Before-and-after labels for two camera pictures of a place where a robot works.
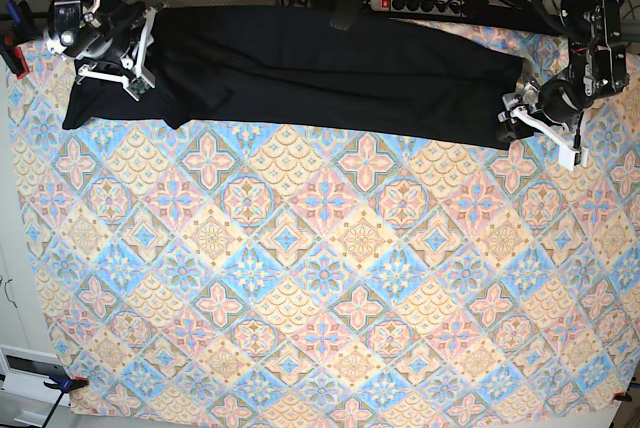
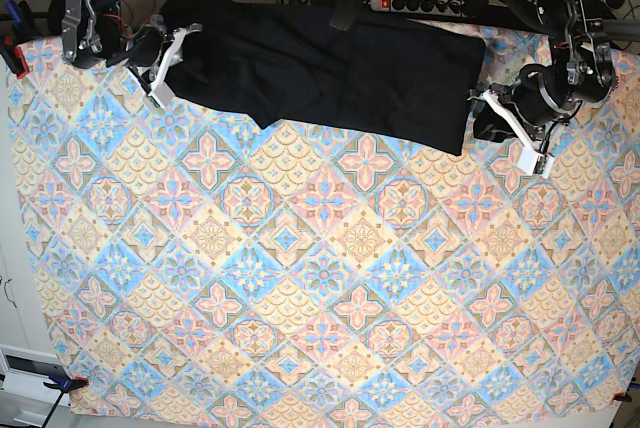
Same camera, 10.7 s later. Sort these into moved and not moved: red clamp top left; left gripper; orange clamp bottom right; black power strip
Moved: left gripper
Not moved: red clamp top left; black power strip; orange clamp bottom right
